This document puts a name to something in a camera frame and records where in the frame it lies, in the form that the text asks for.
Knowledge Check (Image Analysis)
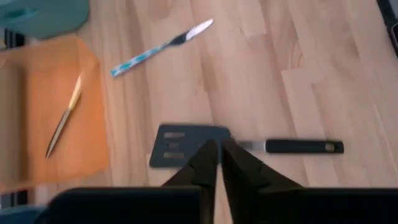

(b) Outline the black slotted spatula steel neck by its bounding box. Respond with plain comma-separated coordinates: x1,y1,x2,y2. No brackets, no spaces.
148,123,345,169

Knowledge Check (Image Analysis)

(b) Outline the blue white patterned handle knife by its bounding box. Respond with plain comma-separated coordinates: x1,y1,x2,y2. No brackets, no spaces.
109,18,215,78

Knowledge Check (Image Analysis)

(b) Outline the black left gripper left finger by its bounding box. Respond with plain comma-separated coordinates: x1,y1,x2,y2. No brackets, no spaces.
161,138,220,224

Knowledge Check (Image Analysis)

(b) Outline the yellow handled table knife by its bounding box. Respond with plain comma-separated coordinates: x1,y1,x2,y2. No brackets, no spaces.
45,73,84,159

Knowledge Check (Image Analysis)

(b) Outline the teal plastic bin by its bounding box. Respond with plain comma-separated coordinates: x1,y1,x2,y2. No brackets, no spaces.
0,204,47,224
0,0,91,40

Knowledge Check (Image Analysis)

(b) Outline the black table edge rail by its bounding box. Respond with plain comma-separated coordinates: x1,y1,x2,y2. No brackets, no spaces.
376,0,398,57

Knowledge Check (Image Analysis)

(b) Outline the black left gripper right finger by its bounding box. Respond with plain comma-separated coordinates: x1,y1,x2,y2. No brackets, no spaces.
220,138,305,224

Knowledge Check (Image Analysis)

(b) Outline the orange plastic tray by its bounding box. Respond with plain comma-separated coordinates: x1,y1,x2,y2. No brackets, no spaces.
0,34,110,194

